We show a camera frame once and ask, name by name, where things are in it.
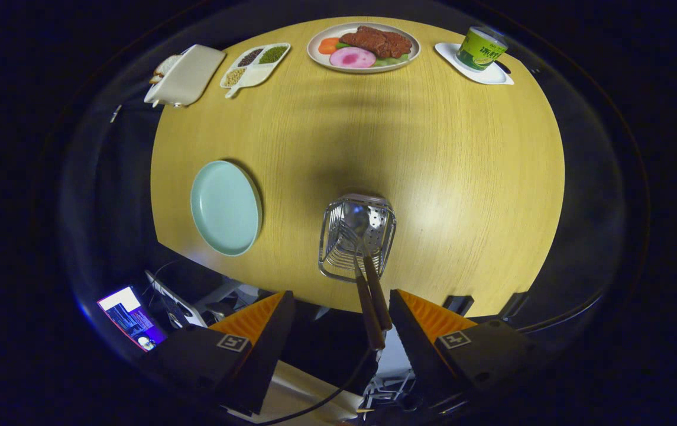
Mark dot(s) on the light green plate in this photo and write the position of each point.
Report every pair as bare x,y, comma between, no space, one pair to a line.
226,207

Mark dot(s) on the green lettuce leaf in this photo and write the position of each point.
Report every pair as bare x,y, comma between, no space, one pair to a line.
391,60

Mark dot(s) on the black table bracket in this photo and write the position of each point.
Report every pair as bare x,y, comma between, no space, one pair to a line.
457,305
514,305

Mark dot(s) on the lit computer monitor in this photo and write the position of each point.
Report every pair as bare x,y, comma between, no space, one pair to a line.
131,316

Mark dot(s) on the green drink bottle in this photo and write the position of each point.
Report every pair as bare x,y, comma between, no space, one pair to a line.
480,52

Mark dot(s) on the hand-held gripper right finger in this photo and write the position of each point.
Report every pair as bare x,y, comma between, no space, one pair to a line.
418,343

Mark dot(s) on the silver clip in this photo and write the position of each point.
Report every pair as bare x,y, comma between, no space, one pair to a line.
115,113

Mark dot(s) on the white laptop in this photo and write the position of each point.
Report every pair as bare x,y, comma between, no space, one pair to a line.
184,310

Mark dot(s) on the perforated metal cutlery basket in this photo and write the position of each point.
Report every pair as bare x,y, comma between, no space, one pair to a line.
329,260

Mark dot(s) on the pink round food slice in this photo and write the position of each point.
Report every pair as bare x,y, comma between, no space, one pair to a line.
353,57

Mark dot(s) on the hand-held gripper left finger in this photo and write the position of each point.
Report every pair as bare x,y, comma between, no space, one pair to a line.
267,349

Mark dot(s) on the white square coaster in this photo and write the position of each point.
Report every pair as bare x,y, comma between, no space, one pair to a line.
492,77

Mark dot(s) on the brown meat piece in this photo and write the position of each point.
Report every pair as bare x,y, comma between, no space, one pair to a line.
379,41

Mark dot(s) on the toast slice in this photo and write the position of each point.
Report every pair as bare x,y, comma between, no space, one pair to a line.
169,64
156,78

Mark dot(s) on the white divided bean dish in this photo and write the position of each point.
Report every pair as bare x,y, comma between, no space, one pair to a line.
258,74

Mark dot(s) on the orange carrot slice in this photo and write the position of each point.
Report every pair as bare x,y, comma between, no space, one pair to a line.
329,45

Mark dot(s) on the white toaster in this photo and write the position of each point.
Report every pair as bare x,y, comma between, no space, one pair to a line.
193,74

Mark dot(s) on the white food plate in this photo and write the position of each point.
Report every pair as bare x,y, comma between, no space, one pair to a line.
317,59

